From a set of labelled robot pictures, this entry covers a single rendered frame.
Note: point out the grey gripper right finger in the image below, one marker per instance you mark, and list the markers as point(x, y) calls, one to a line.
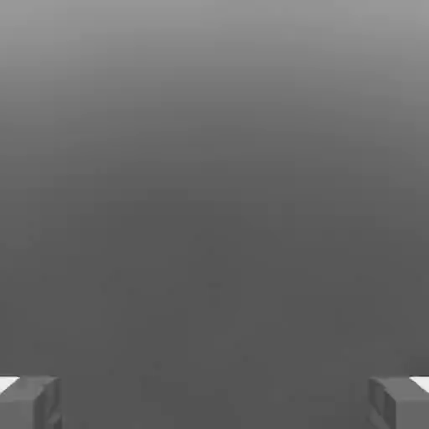
point(402, 405)

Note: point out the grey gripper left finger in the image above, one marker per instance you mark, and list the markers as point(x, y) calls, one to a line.
point(23, 405)

